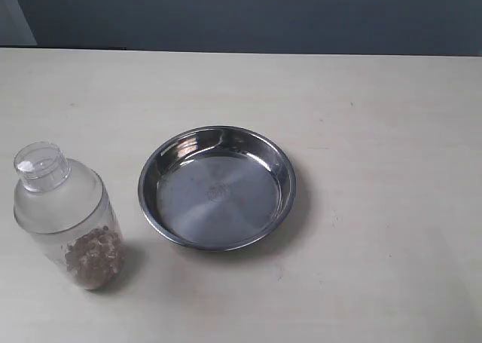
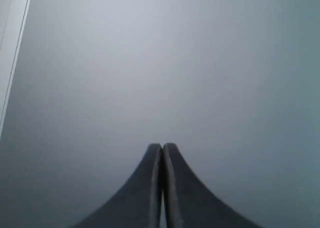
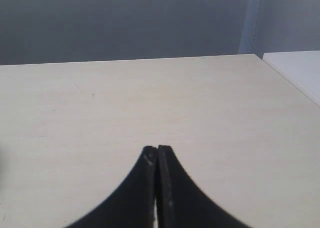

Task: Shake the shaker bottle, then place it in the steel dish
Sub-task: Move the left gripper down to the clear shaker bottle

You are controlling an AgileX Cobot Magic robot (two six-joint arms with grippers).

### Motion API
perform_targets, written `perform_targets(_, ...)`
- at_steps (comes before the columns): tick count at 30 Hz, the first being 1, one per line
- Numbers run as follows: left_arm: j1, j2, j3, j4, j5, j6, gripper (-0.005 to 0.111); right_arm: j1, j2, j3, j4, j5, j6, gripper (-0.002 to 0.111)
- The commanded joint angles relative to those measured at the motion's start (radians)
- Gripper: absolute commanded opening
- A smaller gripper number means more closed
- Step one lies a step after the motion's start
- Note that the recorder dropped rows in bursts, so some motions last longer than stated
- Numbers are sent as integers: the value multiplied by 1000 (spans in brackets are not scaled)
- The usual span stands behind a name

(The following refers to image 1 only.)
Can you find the clear plastic jar with beans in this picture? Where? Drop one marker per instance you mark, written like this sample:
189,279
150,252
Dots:
65,208

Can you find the round stainless steel plate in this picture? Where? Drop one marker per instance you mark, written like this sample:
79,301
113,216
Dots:
217,188

